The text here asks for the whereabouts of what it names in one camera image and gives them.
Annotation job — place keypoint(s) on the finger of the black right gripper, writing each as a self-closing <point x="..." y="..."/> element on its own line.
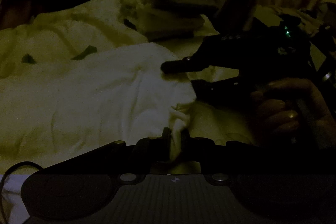
<point x="185" y="65"/>

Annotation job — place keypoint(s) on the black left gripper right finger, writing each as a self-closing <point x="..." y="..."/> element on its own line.
<point x="286" y="179"/>

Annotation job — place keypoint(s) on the person right hand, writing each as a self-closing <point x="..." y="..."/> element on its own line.
<point x="292" y="105"/>

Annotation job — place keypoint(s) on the floral white bed quilt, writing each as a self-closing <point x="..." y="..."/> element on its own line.
<point x="206" y="121"/>

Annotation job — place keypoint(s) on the white small garment green trim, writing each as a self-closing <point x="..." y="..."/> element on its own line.
<point x="78" y="79"/>

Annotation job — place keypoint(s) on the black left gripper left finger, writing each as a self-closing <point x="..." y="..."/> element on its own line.
<point x="83" y="185"/>

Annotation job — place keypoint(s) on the dark folded clothes stack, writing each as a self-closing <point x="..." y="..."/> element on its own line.
<point x="164" y="19"/>

